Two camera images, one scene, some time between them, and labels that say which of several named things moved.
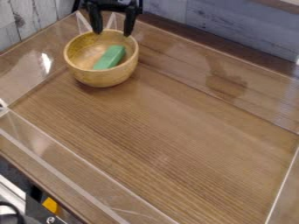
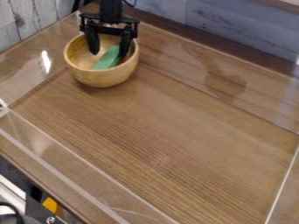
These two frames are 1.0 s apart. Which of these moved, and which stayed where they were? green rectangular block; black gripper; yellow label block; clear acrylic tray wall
Moved: black gripper
Stayed: green rectangular block; clear acrylic tray wall; yellow label block
